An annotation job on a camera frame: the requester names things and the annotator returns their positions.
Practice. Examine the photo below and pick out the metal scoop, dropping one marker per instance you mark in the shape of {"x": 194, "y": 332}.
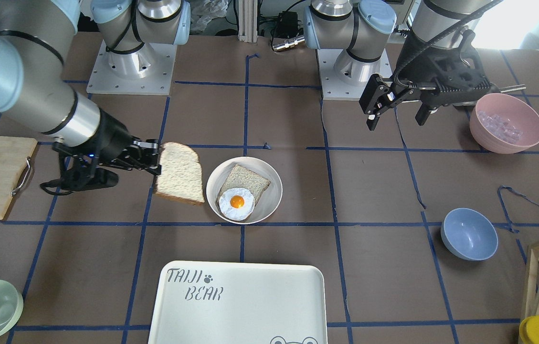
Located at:
{"x": 508, "y": 89}

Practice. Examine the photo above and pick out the cream bear serving tray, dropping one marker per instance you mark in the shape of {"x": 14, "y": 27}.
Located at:
{"x": 203, "y": 302}

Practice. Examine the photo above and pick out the bread slice on plate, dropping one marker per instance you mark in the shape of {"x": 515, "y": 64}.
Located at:
{"x": 243, "y": 178}

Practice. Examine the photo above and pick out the bread slice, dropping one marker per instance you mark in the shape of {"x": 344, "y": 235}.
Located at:
{"x": 181, "y": 174}
{"x": 243, "y": 178}

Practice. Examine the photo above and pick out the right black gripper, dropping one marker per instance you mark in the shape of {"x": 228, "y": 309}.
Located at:
{"x": 111, "y": 139}

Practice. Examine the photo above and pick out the aluminium frame post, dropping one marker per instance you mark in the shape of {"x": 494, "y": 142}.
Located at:
{"x": 247, "y": 18}

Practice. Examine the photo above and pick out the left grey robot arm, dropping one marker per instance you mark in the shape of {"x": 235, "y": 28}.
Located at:
{"x": 363, "y": 29}

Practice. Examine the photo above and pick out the pink bowl with ice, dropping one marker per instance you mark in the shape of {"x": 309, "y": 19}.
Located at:
{"x": 504, "y": 124}

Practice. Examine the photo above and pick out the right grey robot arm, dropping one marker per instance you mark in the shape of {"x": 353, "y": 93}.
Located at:
{"x": 35, "y": 37}

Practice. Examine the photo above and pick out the cream round plate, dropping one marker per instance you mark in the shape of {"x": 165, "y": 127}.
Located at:
{"x": 270, "y": 199}

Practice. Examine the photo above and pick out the blue bowl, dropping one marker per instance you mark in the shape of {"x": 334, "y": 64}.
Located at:
{"x": 469, "y": 235}

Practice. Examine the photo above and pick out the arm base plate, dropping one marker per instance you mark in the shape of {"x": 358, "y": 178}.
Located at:
{"x": 344, "y": 78}
{"x": 146, "y": 72}

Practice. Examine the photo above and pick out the fried egg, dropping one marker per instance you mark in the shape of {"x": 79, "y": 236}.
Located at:
{"x": 236, "y": 204}

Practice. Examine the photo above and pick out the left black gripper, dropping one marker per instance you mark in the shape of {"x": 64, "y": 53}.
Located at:
{"x": 416, "y": 67}

